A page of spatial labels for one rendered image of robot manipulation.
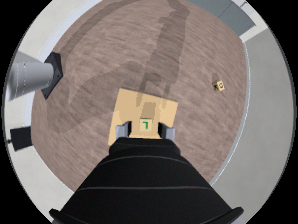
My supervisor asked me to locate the tan flat mat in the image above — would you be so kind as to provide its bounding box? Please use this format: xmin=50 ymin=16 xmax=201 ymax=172
xmin=108 ymin=88 xmax=178 ymax=145

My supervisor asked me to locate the small tan block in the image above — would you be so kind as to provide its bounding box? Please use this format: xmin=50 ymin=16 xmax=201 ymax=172
xmin=139 ymin=118 xmax=152 ymax=132
xmin=212 ymin=81 xmax=225 ymax=92

